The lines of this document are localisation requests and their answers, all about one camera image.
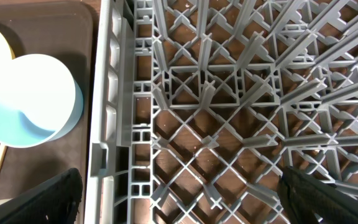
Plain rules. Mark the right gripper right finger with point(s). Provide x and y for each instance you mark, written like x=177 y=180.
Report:
x=304 y=198

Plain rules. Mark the dark brown serving tray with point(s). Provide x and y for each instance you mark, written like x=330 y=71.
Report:
x=63 y=30

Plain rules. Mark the grey dishwasher rack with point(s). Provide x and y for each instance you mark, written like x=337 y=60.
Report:
x=198 y=106

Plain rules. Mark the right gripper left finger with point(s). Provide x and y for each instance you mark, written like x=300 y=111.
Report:
x=56 y=200

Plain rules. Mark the light blue bowl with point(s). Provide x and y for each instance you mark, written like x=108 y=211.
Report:
x=40 y=101

